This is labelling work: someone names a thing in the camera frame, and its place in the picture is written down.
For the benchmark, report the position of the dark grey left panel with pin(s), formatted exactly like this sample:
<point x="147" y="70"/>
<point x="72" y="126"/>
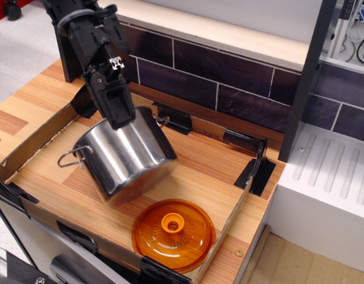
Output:
<point x="69" y="61"/>

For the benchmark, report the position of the white sink drainboard unit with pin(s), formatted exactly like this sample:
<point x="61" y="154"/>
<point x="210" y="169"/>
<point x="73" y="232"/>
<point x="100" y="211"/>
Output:
<point x="319" y="200"/>

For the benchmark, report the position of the cardboard fence with black tape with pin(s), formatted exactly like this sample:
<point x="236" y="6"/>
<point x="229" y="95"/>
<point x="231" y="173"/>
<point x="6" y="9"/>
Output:
<point x="65" y="229"/>

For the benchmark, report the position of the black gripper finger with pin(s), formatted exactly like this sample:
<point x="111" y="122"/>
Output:
<point x="109" y="92"/>

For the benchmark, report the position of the black caster wheel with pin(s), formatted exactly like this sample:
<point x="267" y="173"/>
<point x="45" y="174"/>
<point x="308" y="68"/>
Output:
<point x="11" y="10"/>

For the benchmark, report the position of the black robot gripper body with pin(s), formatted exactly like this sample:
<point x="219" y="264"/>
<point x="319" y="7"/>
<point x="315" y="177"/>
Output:
<point x="95" y="33"/>

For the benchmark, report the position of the orange glass lid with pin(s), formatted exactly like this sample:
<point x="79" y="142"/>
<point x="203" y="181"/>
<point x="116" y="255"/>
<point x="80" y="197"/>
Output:
<point x="176" y="233"/>

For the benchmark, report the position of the stainless steel pot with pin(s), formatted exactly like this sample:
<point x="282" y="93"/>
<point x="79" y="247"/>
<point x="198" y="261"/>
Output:
<point x="125" y="163"/>

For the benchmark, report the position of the dark grey vertical post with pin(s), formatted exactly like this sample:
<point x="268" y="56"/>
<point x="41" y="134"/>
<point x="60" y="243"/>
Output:
<point x="295" y="123"/>

